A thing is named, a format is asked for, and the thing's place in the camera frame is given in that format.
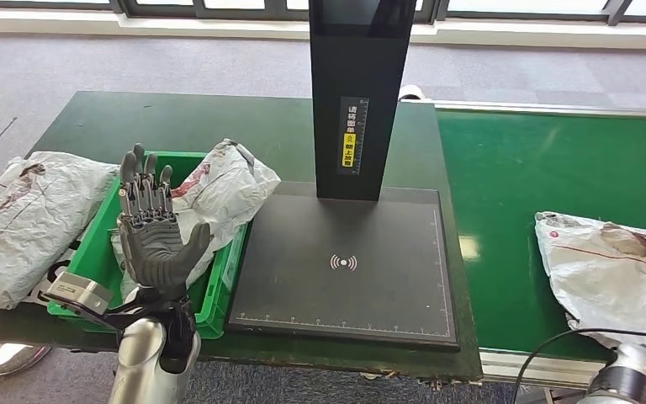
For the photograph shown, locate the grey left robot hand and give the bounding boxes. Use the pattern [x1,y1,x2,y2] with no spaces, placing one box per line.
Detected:
[116,143,214,296]

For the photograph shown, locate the plain grey parcel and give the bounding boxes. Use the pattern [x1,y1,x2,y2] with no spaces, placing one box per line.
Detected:
[109,222,230,305]

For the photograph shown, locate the grey parcel with red print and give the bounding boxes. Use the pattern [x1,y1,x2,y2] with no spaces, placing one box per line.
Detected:
[169,139,281,268]

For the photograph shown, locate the white red-and-black print parcel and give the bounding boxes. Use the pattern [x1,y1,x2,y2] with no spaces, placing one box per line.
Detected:
[534,210,646,349]

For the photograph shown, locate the large grey black-print parcel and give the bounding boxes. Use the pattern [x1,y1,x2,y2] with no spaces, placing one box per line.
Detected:
[0,151,120,311]

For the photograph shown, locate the black inbound scanner machine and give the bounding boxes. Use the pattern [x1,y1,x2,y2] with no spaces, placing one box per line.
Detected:
[226,0,461,353]

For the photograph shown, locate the green conveyor belt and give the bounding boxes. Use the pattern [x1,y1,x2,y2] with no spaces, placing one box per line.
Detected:
[437,109,646,363]

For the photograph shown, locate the green plastic crate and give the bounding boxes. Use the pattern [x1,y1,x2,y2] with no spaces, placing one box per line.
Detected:
[46,150,249,340]

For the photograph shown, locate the dark green table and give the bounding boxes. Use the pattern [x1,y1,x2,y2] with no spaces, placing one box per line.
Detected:
[0,90,485,383]

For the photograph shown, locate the round chrome base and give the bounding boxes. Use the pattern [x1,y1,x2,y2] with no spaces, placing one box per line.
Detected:
[0,341,52,377]

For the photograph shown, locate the black yellow ruler label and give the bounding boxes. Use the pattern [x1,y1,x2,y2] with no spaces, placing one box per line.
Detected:
[337,96,370,177]

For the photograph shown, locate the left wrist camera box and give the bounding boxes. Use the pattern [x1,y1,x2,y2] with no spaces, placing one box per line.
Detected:
[43,271,114,319]

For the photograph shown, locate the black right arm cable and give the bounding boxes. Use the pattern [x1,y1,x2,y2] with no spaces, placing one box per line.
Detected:
[509,327,646,404]

